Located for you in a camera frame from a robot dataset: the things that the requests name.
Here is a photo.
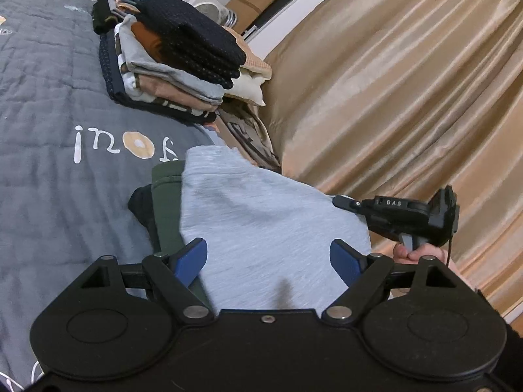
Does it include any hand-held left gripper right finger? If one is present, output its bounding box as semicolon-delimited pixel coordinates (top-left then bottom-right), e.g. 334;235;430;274
322;238;461;327

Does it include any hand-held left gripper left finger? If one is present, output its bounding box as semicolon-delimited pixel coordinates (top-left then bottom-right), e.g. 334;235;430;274
79;237;216;328

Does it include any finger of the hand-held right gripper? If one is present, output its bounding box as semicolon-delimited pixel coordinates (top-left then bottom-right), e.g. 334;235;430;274
332;195;365;214

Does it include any grey t-shirt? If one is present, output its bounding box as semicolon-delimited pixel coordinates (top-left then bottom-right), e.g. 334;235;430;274
179;144;373;312

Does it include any row of mixed folded clothes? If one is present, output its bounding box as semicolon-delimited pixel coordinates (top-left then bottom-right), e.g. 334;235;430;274
91;0;273;126

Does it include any person's right hand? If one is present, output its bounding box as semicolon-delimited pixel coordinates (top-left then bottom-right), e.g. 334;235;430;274
392;242;446;264

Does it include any printed beige cloth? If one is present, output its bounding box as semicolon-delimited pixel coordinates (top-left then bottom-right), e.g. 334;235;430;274
216;105;283;173

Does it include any tan curtain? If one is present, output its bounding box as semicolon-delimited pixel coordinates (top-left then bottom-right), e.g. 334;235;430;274
261;0;523;320

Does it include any grey quilted bedspread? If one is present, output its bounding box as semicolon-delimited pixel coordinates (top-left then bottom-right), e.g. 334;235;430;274
0;0;287;386

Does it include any white fan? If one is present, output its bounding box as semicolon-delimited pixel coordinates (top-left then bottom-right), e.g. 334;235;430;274
191;0;238;30

